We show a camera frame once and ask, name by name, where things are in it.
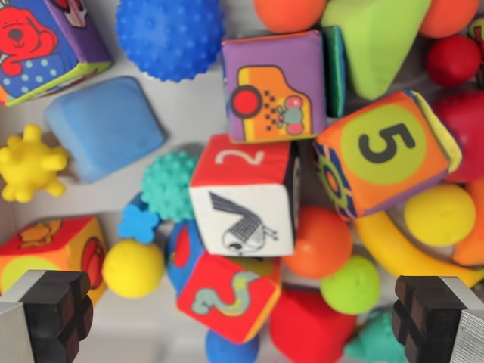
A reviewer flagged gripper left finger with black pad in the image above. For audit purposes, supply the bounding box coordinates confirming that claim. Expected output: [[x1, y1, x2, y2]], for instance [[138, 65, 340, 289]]
[[0, 269, 94, 363]]

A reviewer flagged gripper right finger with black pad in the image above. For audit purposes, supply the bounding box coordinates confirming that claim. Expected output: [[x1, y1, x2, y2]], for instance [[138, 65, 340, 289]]
[[391, 275, 484, 363]]

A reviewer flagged teal rubber toy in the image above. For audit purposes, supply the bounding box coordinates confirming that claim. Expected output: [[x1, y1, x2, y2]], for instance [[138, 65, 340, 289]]
[[343, 308, 409, 363]]

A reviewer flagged orange fabric cube ball print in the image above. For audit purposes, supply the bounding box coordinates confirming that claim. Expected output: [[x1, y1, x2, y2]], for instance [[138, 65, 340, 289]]
[[0, 216, 109, 306]]

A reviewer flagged green smooth ball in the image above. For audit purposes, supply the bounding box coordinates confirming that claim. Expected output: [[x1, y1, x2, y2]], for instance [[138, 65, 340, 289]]
[[320, 255, 381, 315]]

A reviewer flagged yellow smooth ball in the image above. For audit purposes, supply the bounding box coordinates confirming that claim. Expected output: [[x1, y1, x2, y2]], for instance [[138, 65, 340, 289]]
[[101, 240, 166, 299], [403, 183, 477, 247]]

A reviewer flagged plain red fabric block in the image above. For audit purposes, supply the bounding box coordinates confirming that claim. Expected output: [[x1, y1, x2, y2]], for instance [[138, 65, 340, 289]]
[[268, 289, 358, 363]]

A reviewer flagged blue foam flower block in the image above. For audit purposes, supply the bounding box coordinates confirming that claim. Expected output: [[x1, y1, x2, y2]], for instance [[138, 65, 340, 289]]
[[116, 192, 160, 243]]

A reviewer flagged yellow knobbed rubber ball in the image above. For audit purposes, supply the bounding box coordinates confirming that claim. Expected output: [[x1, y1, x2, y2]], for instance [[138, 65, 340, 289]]
[[0, 123, 70, 203]]

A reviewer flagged orange fabric cube number five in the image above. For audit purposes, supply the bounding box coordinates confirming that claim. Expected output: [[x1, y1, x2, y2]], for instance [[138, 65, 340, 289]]
[[312, 90, 463, 221]]

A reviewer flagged red fabric cube snake print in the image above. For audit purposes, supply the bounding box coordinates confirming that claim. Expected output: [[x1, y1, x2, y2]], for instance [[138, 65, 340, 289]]
[[166, 219, 283, 345]]

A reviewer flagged teal bumpy rubber ball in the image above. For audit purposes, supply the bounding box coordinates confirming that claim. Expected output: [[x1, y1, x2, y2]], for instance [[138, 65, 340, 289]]
[[141, 150, 200, 222]]

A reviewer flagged blue smooth ball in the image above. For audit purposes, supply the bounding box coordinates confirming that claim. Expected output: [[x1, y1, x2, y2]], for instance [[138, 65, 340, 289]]
[[205, 328, 262, 363]]

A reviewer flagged large dark red ball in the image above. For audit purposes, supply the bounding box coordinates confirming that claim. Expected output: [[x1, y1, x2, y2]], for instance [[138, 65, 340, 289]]
[[433, 90, 484, 185]]

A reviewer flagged plain blue fabric cube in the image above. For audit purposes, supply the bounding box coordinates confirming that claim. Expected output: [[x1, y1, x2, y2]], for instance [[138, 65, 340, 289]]
[[44, 76, 169, 185]]

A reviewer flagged white fabric cube bird print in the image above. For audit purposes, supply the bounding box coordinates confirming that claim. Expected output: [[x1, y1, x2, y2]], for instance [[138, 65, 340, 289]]
[[188, 134, 303, 257]]

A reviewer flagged small red ball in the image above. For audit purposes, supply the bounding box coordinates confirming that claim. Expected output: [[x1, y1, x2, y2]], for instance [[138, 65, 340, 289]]
[[427, 34, 482, 88]]

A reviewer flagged dark green fabric block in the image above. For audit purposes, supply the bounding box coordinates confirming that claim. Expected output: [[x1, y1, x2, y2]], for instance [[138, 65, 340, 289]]
[[321, 25, 347, 118]]

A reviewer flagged purple fabric cube mouse print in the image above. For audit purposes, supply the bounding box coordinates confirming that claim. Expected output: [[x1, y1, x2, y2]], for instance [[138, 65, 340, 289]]
[[221, 29, 329, 144]]

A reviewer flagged fabric cube with red dog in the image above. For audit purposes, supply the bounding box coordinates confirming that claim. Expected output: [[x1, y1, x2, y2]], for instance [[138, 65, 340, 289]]
[[0, 0, 114, 107]]

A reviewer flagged light green fabric wedge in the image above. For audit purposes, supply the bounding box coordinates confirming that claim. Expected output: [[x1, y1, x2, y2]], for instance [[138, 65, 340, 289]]
[[320, 0, 433, 101]]

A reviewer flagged multicolour patterned toy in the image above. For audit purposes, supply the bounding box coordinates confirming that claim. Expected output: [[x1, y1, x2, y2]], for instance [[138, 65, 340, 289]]
[[467, 17, 484, 42]]

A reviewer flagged blue bumpy rubber ball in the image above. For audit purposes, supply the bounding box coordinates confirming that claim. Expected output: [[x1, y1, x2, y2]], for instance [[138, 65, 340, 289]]
[[116, 0, 226, 82]]

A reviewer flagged yellow curved rubber ring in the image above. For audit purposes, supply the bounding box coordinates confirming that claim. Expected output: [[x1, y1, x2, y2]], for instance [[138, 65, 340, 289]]
[[354, 211, 484, 289]]

